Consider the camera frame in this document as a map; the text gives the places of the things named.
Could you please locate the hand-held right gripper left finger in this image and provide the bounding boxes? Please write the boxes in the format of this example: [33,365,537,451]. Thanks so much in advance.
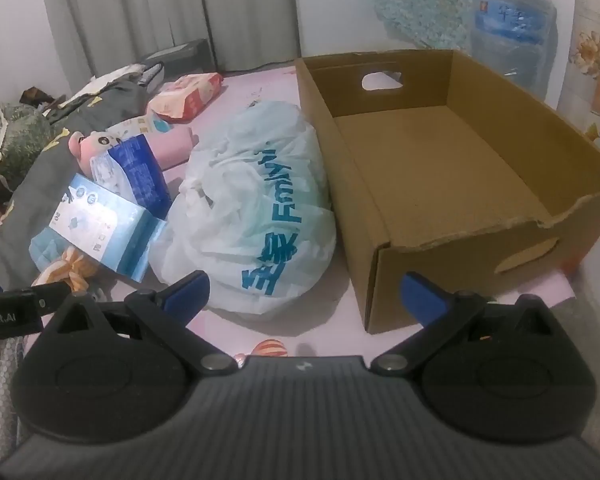
[45,270,239,376]

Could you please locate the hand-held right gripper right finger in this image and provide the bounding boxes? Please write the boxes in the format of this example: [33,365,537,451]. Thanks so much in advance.
[370,272,556,376]

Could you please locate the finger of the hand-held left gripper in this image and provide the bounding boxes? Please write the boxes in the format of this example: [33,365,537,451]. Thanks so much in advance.
[31,281,76,320]

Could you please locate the blue and white carton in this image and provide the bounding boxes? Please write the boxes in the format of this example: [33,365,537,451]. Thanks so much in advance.
[29,174,168,283]

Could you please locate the blue wet wipes pack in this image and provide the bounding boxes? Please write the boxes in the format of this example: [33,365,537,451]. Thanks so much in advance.
[89,134,172,208]

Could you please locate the brown cardboard box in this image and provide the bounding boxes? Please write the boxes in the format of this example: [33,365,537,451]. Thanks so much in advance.
[294,49,600,335]

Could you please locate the orange striped plush toy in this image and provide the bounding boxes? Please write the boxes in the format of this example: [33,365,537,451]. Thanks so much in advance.
[32,247,103,295]

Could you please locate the honeycomb patterned cloth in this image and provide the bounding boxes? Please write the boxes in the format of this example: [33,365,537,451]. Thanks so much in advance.
[0,337,31,466]

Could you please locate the pink bed sheet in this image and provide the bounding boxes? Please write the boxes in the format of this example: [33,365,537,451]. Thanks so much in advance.
[95,67,576,361]

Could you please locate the white plastic bag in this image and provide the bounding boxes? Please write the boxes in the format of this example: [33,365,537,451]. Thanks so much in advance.
[149,100,338,317]

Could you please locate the grey blanket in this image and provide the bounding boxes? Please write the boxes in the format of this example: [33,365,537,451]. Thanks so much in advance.
[0,62,166,291]

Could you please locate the pink plush toy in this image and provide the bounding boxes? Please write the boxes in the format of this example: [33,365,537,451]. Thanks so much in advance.
[68,130,123,168]

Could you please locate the green patterned pillow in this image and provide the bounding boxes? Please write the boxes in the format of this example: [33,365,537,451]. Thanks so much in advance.
[0,102,63,191]

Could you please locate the red and white tissue pack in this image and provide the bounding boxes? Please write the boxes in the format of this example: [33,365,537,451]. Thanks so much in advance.
[146,72,224,122]

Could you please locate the brown plush toy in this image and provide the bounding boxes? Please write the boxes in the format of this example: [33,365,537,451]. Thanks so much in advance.
[20,86,57,109]

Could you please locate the dark grey case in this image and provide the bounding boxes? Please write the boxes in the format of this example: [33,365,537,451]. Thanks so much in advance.
[140,38,217,73]

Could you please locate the large blue water jug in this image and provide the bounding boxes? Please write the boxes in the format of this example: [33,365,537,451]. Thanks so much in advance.
[467,0,558,101]

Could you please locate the grey curtain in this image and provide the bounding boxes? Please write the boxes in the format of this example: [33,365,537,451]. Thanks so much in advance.
[37,0,303,78]

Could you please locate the floral wall poster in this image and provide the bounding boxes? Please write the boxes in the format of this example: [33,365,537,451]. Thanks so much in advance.
[557,0,600,161]

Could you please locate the teal patterned wall cloth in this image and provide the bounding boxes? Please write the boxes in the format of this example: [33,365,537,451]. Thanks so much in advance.
[372,0,486,48]

